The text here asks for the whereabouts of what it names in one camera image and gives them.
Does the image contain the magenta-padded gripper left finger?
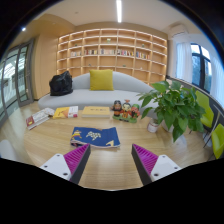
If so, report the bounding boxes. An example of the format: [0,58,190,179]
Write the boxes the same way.
[39,143,92,185]

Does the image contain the colourful cartoon figurine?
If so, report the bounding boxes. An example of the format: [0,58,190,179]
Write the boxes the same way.
[110,98,142,124]

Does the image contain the glass double doors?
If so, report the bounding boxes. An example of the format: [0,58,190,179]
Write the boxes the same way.
[0,38,36,128]

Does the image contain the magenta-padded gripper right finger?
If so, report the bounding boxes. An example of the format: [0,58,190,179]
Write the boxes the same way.
[130,143,183,187]

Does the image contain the yellow and white book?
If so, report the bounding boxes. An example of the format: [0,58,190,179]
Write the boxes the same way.
[52,105,80,120]

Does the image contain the long ceiling light strip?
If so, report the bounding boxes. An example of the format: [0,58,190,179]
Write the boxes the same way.
[115,0,123,24]

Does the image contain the green potted plant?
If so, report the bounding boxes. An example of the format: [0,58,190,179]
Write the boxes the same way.
[137,79,207,144]

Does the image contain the red and white book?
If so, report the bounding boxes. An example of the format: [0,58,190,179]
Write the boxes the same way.
[25,107,56,131]

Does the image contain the white sheer curtain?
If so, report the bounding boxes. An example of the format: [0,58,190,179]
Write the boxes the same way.
[209,54,224,109]
[174,41,194,84]

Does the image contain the wooden wall shelf unit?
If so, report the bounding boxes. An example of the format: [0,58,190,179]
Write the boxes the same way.
[55,28,168,85]

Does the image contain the green chair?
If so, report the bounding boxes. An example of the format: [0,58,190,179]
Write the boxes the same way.
[194,89,216,134]
[209,123,224,160]

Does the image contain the plain yellow book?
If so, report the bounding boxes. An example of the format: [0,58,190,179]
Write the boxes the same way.
[81,105,112,119]

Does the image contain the grey curved sofa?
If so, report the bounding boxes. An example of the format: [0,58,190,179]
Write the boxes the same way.
[37,70,158,113]

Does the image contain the black bag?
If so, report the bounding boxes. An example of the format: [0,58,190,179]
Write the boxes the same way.
[48,70,74,97]

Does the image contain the yellow cushion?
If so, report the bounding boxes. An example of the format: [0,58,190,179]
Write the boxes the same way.
[88,68,115,92]

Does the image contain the blue animal-print towel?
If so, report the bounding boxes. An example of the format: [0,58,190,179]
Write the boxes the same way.
[69,126,122,149]

